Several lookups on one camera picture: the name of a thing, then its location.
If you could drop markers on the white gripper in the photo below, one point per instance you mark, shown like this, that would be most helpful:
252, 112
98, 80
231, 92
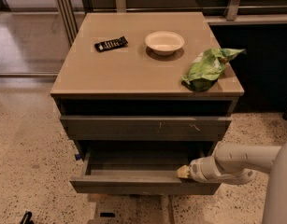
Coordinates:
200, 169

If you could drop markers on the green chip bag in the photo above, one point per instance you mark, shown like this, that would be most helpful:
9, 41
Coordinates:
207, 68

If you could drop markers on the white paper bowl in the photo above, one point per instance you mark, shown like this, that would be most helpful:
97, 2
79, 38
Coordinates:
164, 43

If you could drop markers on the black object on floor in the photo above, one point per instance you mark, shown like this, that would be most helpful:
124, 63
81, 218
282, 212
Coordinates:
27, 218

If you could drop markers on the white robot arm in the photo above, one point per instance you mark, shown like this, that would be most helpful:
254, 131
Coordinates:
236, 164

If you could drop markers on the black snack bar wrapper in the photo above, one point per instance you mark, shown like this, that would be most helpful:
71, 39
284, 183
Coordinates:
111, 44

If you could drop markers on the grey drawer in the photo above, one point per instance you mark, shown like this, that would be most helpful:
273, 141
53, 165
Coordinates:
137, 173
101, 128

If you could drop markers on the grey top drawer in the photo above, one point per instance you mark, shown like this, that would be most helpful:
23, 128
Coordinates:
101, 128

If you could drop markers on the grey drawer cabinet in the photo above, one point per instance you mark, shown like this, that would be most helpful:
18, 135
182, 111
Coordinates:
134, 81

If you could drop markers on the metal railing frame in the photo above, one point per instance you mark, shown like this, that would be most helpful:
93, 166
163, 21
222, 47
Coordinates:
271, 15

